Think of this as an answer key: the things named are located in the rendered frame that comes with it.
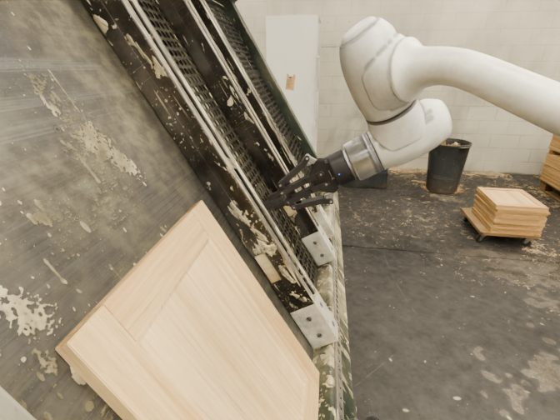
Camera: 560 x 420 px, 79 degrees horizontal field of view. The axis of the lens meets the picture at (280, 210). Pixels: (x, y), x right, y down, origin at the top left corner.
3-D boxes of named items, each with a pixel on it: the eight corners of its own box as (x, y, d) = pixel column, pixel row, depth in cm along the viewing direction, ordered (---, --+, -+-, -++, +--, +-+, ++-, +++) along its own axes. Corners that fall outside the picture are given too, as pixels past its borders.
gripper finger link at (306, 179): (325, 177, 74) (322, 171, 74) (280, 197, 77) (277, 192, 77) (325, 171, 77) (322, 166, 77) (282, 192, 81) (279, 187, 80)
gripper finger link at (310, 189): (327, 174, 78) (330, 179, 78) (285, 197, 81) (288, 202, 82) (327, 180, 74) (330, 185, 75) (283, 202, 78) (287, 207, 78)
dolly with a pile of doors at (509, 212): (538, 249, 310) (552, 208, 294) (477, 245, 318) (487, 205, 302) (508, 222, 366) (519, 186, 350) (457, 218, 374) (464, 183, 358)
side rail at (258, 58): (313, 189, 207) (329, 182, 204) (213, 12, 177) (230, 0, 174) (313, 185, 215) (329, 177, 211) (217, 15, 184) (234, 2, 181)
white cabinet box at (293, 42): (311, 194, 444) (318, 14, 363) (267, 192, 453) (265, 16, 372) (315, 179, 499) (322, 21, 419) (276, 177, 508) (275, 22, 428)
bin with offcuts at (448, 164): (467, 197, 435) (478, 146, 409) (425, 194, 443) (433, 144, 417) (455, 184, 481) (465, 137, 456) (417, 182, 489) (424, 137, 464)
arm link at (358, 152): (363, 128, 75) (338, 142, 77) (367, 137, 67) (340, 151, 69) (380, 163, 78) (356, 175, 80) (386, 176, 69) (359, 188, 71)
